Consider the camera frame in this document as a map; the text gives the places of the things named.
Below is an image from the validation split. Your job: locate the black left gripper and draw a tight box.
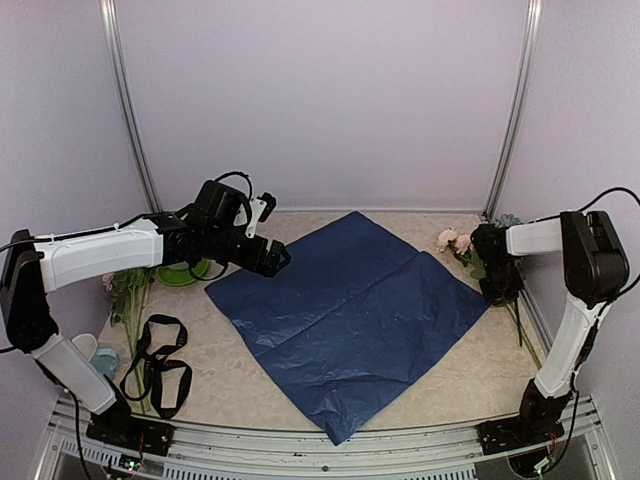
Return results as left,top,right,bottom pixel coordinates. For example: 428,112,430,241
203,225,291,277

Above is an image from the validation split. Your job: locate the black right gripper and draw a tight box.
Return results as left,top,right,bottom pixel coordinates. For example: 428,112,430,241
479,255,525,305

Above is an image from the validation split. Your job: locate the pale pink fake flower stem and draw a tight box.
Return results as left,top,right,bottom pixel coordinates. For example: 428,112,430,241
436,223,542,367

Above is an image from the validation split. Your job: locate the blue wrapping paper sheet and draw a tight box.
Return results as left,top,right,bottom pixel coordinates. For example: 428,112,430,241
206,212,487,444

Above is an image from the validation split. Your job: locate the blue fake flower bunch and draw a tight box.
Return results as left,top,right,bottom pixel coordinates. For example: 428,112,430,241
492,213,522,228

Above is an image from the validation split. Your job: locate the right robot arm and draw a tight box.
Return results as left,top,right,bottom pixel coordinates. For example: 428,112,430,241
471,203,639,444

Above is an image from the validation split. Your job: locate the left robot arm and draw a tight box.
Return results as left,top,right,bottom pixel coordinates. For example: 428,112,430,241
1,178,291,445

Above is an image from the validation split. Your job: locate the green plastic plate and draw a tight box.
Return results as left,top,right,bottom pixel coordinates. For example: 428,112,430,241
156,259,210,287

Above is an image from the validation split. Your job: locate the black printed ribbon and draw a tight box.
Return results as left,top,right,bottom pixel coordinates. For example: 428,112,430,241
119,314,193,419

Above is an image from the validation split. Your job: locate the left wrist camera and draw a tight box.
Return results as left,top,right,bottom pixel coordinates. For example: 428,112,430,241
245,192,277,238

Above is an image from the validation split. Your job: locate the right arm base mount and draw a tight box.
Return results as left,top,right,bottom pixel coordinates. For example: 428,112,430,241
477,416,565,455

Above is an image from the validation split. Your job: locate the aluminium corner post right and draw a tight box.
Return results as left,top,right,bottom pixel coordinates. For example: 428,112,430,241
483,0,544,219

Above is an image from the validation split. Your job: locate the aluminium corner post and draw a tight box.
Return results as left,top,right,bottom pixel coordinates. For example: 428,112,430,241
483,0,544,219
99,0,162,213

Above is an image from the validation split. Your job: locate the aluminium front frame rail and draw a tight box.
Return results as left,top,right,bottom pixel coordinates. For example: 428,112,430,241
28,396,621,479

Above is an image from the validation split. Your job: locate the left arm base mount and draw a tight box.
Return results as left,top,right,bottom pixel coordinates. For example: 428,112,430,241
86,415,175,457

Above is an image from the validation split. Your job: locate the aluminium corner post left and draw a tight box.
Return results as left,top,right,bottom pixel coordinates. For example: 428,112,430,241
99,0,162,213

